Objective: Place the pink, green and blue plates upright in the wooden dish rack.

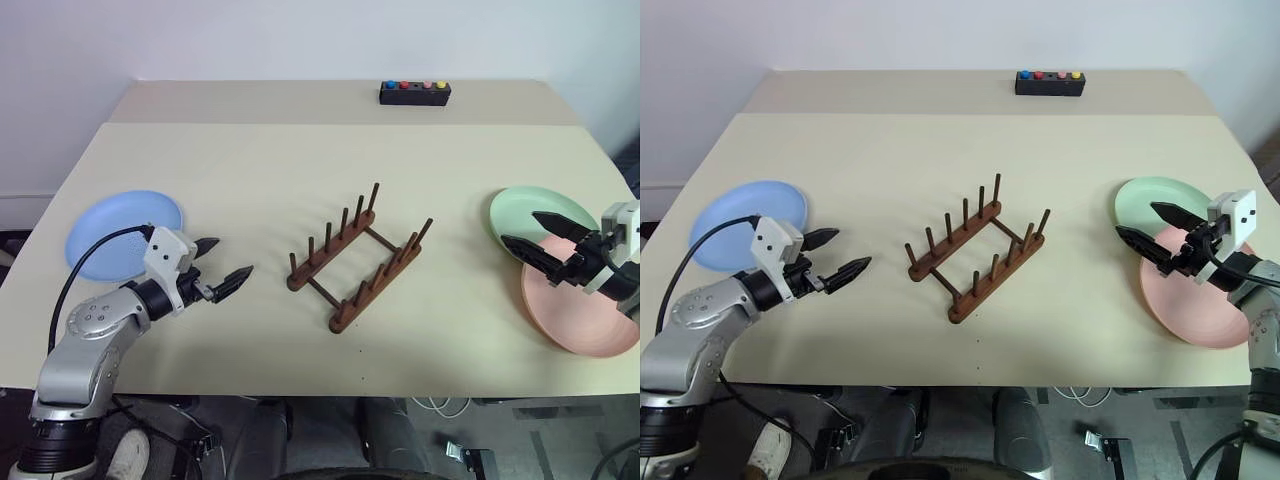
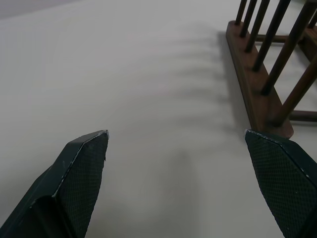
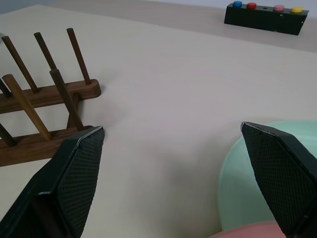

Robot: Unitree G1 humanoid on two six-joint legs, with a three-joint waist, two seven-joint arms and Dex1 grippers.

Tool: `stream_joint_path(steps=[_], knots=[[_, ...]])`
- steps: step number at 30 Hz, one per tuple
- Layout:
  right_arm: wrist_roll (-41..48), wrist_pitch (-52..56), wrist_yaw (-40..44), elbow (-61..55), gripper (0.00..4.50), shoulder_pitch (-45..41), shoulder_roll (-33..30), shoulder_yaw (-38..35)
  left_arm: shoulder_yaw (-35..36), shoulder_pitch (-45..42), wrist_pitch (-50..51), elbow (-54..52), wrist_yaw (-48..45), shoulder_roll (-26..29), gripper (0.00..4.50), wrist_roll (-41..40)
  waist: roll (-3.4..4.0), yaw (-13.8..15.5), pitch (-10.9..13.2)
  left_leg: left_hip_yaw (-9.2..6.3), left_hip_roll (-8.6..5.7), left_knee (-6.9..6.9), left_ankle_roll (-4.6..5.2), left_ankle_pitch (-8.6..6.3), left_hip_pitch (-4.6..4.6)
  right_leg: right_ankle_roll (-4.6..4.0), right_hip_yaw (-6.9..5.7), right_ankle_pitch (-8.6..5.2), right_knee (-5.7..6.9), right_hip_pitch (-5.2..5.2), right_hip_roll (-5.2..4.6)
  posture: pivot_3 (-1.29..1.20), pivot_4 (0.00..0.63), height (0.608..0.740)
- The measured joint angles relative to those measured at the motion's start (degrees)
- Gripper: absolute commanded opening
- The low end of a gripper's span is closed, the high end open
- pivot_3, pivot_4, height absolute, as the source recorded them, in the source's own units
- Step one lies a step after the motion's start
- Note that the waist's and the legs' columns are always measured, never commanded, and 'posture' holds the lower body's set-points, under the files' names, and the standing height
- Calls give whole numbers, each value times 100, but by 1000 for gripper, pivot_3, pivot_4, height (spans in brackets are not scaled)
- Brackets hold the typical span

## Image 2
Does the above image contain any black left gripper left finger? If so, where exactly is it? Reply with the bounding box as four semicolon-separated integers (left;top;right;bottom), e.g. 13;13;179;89
0;129;110;238

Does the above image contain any brown wooden dish rack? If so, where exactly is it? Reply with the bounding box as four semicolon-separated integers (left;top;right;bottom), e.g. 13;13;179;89
225;0;317;139

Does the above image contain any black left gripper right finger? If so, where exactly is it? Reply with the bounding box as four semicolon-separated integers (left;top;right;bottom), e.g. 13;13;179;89
244;128;317;238

